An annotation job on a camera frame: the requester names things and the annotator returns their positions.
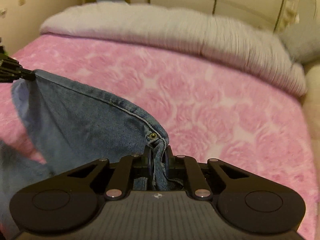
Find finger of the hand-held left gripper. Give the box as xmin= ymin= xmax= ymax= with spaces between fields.
xmin=0 ymin=52 xmax=36 ymax=83

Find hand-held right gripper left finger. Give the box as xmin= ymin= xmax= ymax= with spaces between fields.
xmin=54 ymin=146 xmax=153 ymax=201

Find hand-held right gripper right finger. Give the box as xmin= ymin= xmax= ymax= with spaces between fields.
xmin=163 ymin=146 xmax=254 ymax=201

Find blue denim jeans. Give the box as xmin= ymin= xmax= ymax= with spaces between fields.
xmin=0 ymin=69 xmax=185 ymax=237

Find pink floral blanket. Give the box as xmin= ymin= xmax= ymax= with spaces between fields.
xmin=0 ymin=34 xmax=320 ymax=240

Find grey white folded quilt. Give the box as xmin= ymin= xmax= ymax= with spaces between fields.
xmin=40 ymin=1 xmax=308 ymax=97

